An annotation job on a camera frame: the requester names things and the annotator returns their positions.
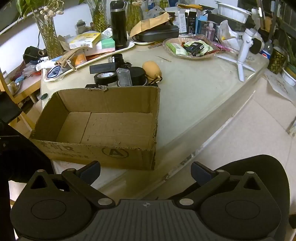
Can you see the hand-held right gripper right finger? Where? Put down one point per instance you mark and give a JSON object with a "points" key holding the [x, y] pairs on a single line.
{"points": [[200, 172]]}

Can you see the orange packet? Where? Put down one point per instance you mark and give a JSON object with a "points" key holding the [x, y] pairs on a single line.
{"points": [[79, 59]]}

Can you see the yellow cloth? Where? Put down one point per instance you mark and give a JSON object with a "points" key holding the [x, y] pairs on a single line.
{"points": [[189, 7]]}

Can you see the pink pump bottle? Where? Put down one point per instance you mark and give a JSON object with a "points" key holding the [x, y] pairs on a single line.
{"points": [[210, 31]]}

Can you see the blue product box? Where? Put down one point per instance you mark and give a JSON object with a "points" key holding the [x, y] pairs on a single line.
{"points": [[201, 26]]}

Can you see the small green round disc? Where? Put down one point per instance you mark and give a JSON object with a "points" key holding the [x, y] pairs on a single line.
{"points": [[44, 96]]}

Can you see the white plastic food container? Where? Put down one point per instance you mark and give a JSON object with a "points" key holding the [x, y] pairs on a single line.
{"points": [[233, 10]]}

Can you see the brown paper envelope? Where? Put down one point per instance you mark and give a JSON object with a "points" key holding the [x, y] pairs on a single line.
{"points": [[150, 22]]}

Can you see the green white sachet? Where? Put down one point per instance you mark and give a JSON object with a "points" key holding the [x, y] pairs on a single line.
{"points": [[207, 48]]}

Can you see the thin wooden stick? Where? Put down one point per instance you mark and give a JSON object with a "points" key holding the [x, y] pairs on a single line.
{"points": [[163, 58]]}

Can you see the black rectangular box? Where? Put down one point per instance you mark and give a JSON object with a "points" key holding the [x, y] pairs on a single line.
{"points": [[103, 68]]}

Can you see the black flat device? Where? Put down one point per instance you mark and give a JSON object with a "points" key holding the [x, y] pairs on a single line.
{"points": [[216, 18]]}

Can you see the white product box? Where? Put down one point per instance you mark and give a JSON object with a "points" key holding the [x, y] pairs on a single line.
{"points": [[180, 20]]}

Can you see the black tape roll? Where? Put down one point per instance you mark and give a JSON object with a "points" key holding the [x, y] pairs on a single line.
{"points": [[101, 81]]}

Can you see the black hard case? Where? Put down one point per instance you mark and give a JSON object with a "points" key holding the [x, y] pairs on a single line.
{"points": [[159, 34]]}

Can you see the red flat packet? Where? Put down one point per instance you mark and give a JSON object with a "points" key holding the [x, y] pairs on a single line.
{"points": [[99, 55]]}

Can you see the metal chopstick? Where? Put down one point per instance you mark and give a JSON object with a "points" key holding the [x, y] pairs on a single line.
{"points": [[156, 43]]}

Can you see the small black power plug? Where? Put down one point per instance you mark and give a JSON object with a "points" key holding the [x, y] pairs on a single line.
{"points": [[127, 65]]}

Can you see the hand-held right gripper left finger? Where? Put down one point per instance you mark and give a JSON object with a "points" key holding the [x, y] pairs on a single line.
{"points": [[91, 172]]}

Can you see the green wet wipe pack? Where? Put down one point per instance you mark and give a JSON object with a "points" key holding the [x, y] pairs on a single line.
{"points": [[177, 49]]}

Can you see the tall glass vase dried flowers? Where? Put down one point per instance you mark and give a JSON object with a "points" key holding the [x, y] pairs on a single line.
{"points": [[48, 34]]}

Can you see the long white tray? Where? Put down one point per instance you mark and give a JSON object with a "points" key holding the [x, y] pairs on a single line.
{"points": [[128, 46]]}

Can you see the white paper sheet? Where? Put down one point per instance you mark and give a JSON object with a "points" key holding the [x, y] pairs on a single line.
{"points": [[279, 87]]}

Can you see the white gimbal with tripod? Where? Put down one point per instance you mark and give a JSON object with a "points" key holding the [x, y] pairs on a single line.
{"points": [[246, 39]]}

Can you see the black product box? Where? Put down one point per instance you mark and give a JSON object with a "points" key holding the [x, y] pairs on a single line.
{"points": [[192, 22]]}

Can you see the white plate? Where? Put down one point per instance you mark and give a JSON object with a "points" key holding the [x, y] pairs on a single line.
{"points": [[143, 42]]}

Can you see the clear plastic case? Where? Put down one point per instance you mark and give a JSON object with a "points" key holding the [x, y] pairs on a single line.
{"points": [[124, 77]]}

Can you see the small black printed box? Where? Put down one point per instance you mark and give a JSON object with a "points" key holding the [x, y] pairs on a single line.
{"points": [[194, 48]]}

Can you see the cola bottle blue label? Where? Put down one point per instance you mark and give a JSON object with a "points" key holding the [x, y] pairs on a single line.
{"points": [[267, 51]]}

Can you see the black bag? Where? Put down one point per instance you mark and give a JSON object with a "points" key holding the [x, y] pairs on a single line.
{"points": [[32, 53]]}

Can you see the wide black cylinder cap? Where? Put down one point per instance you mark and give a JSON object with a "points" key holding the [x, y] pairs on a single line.
{"points": [[137, 75]]}

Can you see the brown cardboard box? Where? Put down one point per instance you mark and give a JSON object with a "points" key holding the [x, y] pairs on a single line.
{"points": [[111, 129]]}

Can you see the black thermos flask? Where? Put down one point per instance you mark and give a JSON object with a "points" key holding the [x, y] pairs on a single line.
{"points": [[119, 25]]}

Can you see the white tube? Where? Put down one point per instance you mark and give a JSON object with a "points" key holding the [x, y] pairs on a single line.
{"points": [[45, 63]]}

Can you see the clear plastic dish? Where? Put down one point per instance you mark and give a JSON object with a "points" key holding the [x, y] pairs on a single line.
{"points": [[178, 56]]}

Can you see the black cylindrical tube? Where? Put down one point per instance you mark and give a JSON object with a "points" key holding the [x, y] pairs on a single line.
{"points": [[119, 58]]}

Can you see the white tissue pack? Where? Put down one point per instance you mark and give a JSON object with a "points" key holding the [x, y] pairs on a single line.
{"points": [[107, 33]]}

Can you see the pink patterned wrapper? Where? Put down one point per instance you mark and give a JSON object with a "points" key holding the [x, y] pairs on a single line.
{"points": [[224, 47]]}

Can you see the dark patterned jar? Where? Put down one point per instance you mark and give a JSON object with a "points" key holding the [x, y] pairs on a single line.
{"points": [[277, 60]]}

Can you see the beige egg-shaped pouch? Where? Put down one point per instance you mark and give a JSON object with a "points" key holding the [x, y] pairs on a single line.
{"points": [[151, 69]]}

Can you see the white plastic bag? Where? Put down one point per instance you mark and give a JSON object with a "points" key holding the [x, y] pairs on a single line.
{"points": [[227, 33]]}

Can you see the yellow cardboard box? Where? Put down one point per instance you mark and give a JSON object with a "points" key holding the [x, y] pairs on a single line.
{"points": [[84, 39]]}

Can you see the green tissue pack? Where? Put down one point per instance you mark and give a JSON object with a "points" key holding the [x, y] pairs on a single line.
{"points": [[106, 45]]}

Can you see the black metal shelf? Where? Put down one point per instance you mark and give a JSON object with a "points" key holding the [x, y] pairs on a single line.
{"points": [[284, 14]]}

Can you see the small glass vase with bamboo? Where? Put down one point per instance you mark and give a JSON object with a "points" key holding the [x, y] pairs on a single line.
{"points": [[164, 3]]}

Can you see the black chair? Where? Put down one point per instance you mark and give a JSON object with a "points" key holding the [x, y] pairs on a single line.
{"points": [[266, 166]]}

